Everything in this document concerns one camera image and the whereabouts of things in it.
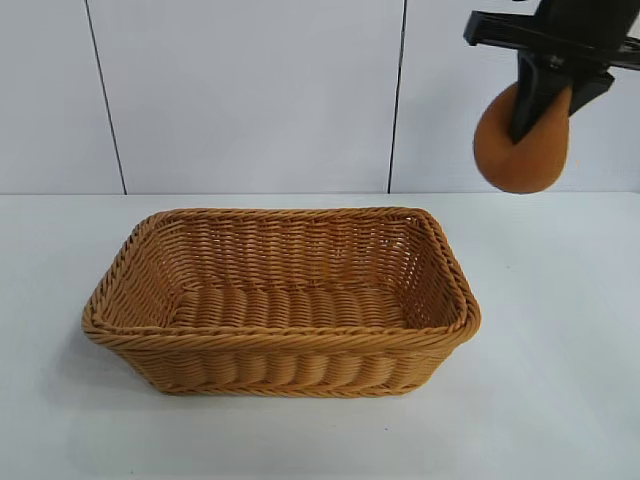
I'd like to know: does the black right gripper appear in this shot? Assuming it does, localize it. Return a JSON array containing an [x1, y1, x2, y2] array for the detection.
[[462, 0, 640, 146]]

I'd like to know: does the brown woven wicker basket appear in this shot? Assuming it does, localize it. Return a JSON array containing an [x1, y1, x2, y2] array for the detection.
[[80, 207, 485, 399]]

